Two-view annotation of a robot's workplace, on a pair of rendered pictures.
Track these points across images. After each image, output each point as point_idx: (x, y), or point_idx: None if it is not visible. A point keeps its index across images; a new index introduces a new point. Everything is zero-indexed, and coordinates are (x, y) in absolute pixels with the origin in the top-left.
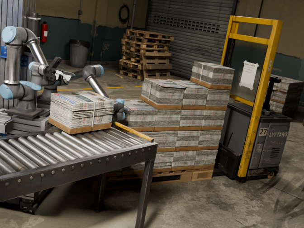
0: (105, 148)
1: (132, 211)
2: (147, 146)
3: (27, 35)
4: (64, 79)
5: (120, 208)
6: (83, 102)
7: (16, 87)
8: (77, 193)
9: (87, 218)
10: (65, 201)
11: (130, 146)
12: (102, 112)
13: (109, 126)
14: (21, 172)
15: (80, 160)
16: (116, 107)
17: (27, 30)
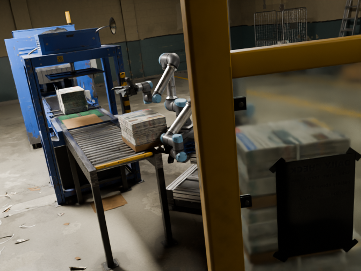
0: (90, 152)
1: (156, 266)
2: (86, 166)
3: (166, 59)
4: None
5: (164, 257)
6: (123, 116)
7: (167, 101)
8: (202, 230)
9: (153, 236)
10: (187, 224)
11: (88, 160)
12: (129, 132)
13: (135, 149)
14: (70, 136)
15: (74, 146)
16: (166, 141)
17: (168, 55)
